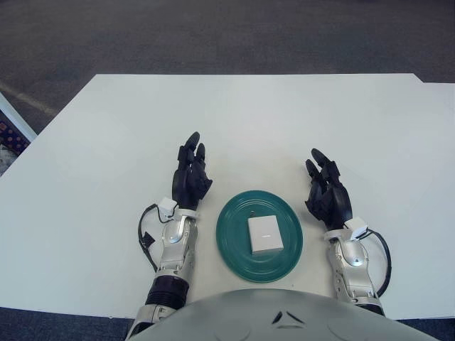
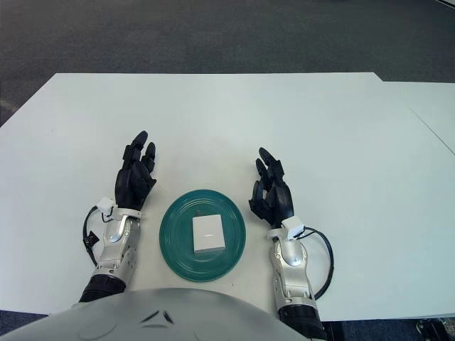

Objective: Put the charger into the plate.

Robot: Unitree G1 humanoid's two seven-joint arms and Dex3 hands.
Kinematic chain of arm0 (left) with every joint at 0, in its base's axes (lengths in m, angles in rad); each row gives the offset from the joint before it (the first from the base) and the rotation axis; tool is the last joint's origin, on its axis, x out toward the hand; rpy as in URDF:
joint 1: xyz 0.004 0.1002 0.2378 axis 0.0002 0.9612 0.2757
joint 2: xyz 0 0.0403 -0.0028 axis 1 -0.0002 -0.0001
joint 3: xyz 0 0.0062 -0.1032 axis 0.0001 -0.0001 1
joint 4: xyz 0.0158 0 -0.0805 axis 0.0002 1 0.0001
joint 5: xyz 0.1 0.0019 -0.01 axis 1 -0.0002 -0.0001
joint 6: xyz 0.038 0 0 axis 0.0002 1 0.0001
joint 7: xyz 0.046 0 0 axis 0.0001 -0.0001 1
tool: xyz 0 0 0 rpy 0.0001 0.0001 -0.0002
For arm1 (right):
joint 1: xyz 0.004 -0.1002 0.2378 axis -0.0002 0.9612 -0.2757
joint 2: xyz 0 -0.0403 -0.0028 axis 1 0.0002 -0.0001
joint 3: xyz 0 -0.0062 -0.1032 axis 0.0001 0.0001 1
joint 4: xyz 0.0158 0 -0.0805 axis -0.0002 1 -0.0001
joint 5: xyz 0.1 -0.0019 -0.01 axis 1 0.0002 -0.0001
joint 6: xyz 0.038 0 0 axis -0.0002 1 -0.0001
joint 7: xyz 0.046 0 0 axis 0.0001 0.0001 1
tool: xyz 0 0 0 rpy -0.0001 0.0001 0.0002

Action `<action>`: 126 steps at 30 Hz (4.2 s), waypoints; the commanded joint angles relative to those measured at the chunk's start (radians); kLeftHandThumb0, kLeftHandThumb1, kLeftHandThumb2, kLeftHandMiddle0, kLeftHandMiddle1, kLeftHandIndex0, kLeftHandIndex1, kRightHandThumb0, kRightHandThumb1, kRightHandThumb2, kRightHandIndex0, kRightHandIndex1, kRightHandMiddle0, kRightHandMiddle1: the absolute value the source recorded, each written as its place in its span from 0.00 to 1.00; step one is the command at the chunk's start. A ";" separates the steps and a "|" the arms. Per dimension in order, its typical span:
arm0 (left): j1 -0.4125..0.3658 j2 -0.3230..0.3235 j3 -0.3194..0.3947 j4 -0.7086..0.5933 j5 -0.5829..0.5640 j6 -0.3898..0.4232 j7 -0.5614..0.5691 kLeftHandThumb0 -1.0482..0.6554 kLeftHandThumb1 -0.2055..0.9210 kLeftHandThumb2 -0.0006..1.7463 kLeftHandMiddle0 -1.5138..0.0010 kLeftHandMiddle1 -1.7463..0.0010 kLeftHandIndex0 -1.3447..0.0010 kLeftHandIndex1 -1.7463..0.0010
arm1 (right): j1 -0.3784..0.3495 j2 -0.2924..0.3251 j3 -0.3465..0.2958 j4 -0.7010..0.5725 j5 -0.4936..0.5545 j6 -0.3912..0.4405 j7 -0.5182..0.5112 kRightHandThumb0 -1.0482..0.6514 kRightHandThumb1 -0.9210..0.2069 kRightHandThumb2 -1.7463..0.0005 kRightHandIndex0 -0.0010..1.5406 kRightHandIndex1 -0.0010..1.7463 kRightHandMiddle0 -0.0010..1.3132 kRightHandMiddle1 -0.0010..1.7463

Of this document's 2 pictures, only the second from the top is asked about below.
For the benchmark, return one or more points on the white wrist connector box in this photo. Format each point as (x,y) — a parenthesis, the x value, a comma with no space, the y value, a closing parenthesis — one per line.
(294,227)
(106,206)

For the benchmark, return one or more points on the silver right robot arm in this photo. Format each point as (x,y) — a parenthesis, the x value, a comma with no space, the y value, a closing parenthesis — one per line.
(295,277)

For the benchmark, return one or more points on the grey robot torso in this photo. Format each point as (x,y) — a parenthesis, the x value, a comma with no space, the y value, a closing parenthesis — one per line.
(149,319)

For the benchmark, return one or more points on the green round plate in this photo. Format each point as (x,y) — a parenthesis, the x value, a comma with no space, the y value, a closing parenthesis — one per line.
(177,245)

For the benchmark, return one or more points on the white right wrist connector box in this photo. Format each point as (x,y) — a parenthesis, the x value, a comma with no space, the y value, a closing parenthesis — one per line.
(294,227)

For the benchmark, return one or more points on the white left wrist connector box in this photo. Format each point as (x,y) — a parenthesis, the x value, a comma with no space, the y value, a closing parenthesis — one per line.
(106,206)

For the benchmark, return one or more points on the black caster base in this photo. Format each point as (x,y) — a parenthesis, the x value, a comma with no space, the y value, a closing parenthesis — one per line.
(435,330)

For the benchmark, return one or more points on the white square charger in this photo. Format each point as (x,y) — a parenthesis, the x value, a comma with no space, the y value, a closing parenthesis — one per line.
(209,234)

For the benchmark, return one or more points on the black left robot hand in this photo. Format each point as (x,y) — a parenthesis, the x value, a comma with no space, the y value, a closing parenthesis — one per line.
(133,184)

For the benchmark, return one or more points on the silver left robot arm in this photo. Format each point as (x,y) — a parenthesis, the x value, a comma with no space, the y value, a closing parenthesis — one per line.
(113,255)

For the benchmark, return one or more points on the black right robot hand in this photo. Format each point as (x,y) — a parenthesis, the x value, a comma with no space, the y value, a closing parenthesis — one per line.
(273,199)

